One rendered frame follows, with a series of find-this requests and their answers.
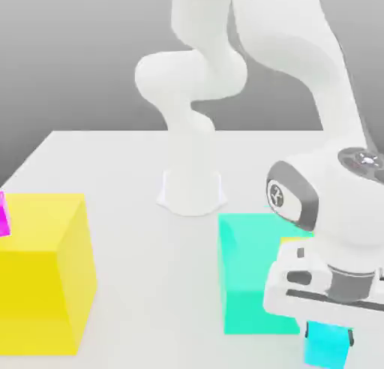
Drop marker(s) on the small magenta cube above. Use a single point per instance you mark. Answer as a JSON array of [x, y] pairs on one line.
[[3, 219]]

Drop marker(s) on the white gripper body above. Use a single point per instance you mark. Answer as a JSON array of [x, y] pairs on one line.
[[279, 303]]

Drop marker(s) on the large turquoise box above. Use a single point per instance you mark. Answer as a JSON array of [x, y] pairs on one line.
[[249, 255]]

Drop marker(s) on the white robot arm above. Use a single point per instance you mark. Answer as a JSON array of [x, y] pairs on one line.
[[198, 75]]

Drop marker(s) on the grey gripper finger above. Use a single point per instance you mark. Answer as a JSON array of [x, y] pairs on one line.
[[350, 339], [307, 330]]

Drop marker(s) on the small cyan cube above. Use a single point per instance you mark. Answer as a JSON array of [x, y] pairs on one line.
[[327, 345]]

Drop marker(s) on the large yellow box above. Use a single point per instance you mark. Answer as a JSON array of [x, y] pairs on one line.
[[33, 285]]

